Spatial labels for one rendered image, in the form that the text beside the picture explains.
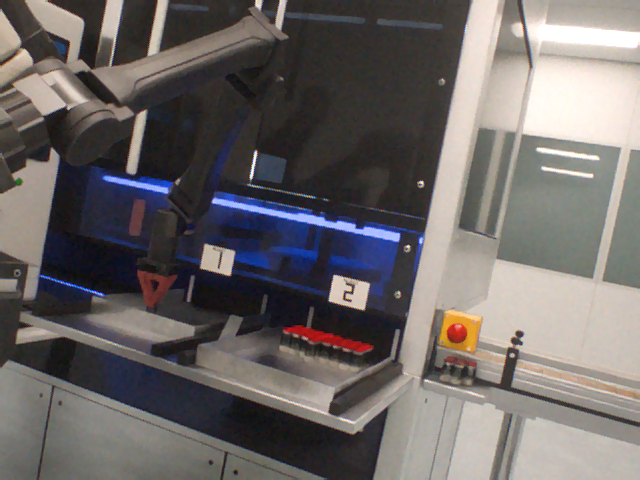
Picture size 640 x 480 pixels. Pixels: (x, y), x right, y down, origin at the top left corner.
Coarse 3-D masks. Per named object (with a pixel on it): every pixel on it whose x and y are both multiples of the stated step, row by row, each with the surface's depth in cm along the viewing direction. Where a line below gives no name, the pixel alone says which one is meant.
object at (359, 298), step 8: (336, 280) 139; (344, 280) 138; (352, 280) 138; (336, 288) 139; (344, 288) 138; (360, 288) 137; (368, 288) 136; (336, 296) 139; (352, 296) 138; (360, 296) 137; (344, 304) 138; (352, 304) 138; (360, 304) 137
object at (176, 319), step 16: (96, 304) 131; (112, 304) 130; (128, 304) 143; (144, 304) 148; (160, 304) 153; (176, 304) 157; (192, 304) 162; (128, 320) 128; (144, 320) 127; (160, 320) 125; (176, 320) 139; (192, 320) 143; (208, 320) 146; (224, 320) 150; (256, 320) 147; (176, 336) 124
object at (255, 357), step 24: (240, 336) 122; (264, 336) 132; (216, 360) 108; (240, 360) 106; (264, 360) 120; (288, 360) 124; (384, 360) 126; (264, 384) 104; (288, 384) 102; (312, 384) 101; (336, 384) 114
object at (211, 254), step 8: (208, 248) 151; (216, 248) 151; (224, 248) 150; (208, 256) 151; (216, 256) 151; (224, 256) 150; (232, 256) 149; (208, 264) 151; (216, 264) 150; (224, 264) 150; (232, 264) 149; (224, 272) 150
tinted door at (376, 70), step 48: (336, 0) 142; (384, 0) 138; (432, 0) 134; (288, 48) 146; (336, 48) 142; (384, 48) 138; (432, 48) 134; (288, 96) 146; (336, 96) 141; (384, 96) 137; (288, 144) 145; (336, 144) 141; (384, 144) 137; (336, 192) 141; (384, 192) 137; (432, 192) 133
